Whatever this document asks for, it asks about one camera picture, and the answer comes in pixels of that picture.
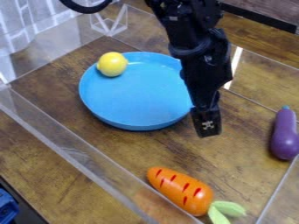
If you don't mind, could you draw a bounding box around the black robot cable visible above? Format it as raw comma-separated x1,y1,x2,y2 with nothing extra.
57,0,115,15

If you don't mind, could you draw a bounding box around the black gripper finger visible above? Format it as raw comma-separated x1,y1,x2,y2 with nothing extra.
191,106,221,137

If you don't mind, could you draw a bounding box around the orange toy carrot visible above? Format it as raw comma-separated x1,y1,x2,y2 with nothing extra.
147,166,247,224

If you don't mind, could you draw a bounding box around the purple toy eggplant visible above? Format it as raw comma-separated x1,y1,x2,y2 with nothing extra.
271,106,299,160

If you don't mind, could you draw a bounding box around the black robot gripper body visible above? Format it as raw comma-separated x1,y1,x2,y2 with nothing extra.
168,28,232,111

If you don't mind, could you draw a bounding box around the yellow toy lemon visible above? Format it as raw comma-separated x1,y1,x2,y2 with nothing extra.
97,52,128,77

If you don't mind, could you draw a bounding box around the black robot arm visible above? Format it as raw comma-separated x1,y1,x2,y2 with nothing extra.
144,0,232,137

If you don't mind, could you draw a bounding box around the blue object at corner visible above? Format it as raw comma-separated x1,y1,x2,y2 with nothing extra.
0,188,18,224

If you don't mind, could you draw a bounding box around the blue round plate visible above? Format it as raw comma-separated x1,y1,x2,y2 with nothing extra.
79,52,192,131

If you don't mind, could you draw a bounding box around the black bar in background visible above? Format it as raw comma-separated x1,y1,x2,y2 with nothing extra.
220,0,299,35

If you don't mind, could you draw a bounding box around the clear acrylic enclosure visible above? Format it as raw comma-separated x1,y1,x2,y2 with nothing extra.
0,0,299,224

